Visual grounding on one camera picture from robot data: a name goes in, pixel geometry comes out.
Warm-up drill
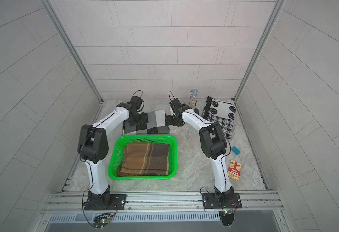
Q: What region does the grey black checkered scarf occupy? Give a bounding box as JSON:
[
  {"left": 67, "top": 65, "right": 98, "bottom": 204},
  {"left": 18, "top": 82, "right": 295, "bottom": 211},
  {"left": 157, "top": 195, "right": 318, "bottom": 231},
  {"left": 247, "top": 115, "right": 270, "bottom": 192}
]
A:
[{"left": 123, "top": 109, "right": 169, "bottom": 134}]

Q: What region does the green plastic basket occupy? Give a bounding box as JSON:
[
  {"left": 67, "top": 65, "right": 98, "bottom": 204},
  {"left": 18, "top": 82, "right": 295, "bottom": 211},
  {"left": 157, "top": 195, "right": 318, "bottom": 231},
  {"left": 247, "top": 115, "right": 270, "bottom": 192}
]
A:
[{"left": 108, "top": 134, "right": 178, "bottom": 180}]

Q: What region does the brown plaid fringed scarf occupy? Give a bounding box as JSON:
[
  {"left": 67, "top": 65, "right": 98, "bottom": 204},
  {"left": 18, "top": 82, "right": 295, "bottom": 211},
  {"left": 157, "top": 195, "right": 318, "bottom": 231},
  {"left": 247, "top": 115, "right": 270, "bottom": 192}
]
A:
[{"left": 117, "top": 143, "right": 170, "bottom": 177}]

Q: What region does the black white houndstooth scarf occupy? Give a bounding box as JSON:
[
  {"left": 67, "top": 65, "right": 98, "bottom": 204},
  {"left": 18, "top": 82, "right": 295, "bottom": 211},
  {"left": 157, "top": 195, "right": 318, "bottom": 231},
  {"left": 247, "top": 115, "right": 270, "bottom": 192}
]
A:
[{"left": 202, "top": 96, "right": 236, "bottom": 139}]

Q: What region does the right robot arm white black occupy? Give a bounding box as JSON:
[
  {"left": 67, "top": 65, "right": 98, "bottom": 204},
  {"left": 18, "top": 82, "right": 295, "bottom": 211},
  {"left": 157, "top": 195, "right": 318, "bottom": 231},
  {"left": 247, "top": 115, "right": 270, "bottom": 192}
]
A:
[{"left": 165, "top": 99, "right": 235, "bottom": 208}]

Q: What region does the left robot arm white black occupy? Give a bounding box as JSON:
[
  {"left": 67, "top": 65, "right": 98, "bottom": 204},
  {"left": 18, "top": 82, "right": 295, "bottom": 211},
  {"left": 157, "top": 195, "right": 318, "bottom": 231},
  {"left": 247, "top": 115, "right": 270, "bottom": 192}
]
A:
[{"left": 77, "top": 101, "right": 147, "bottom": 210}]

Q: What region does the glass tube on black stand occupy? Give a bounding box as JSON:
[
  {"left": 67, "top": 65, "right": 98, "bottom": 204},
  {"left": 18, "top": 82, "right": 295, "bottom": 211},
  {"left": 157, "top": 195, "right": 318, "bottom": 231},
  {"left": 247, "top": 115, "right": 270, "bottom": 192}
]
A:
[{"left": 189, "top": 89, "right": 199, "bottom": 114}]

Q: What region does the teal small block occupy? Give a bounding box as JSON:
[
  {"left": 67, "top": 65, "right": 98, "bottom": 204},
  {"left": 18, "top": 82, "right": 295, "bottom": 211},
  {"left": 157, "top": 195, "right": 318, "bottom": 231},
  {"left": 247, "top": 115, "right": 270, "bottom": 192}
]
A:
[{"left": 231, "top": 147, "right": 241, "bottom": 155}]

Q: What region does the red yellow small box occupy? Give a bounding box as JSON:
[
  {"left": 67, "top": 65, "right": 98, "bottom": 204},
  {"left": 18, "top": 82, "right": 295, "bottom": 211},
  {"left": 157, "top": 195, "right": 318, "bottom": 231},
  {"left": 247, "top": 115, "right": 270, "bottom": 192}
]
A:
[{"left": 227, "top": 160, "right": 242, "bottom": 181}]

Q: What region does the left small circuit board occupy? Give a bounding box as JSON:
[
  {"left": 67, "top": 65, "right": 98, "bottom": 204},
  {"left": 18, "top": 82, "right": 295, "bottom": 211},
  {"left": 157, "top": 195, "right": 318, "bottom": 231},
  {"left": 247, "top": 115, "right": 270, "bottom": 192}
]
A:
[{"left": 93, "top": 213, "right": 111, "bottom": 230}]

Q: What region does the small circuit board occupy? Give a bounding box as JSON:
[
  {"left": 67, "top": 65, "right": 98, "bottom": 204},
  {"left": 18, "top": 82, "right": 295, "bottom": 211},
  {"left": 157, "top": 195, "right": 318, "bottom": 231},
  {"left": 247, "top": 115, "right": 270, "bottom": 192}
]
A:
[
  {"left": 219, "top": 211, "right": 235, "bottom": 227},
  {"left": 93, "top": 213, "right": 111, "bottom": 230}
]

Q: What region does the right small circuit board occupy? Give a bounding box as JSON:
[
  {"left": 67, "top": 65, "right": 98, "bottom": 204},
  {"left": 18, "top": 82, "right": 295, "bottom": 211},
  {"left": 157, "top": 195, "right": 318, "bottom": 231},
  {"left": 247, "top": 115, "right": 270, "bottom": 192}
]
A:
[{"left": 219, "top": 211, "right": 235, "bottom": 227}]

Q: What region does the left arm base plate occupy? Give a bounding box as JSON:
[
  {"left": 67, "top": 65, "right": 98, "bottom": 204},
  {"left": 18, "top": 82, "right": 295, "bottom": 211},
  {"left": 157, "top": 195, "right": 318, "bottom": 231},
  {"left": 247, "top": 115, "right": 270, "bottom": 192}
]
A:
[{"left": 83, "top": 192, "right": 127, "bottom": 211}]

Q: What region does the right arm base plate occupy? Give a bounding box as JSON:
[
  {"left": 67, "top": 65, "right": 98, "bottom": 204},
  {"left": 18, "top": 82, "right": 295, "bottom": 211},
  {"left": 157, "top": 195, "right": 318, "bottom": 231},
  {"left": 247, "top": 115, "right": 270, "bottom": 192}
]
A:
[{"left": 201, "top": 192, "right": 242, "bottom": 210}]

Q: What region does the aluminium front rail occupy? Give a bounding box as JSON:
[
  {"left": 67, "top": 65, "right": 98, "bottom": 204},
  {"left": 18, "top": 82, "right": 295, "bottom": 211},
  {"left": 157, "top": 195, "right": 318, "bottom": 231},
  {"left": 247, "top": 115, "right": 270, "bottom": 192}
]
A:
[{"left": 41, "top": 190, "right": 284, "bottom": 214}]

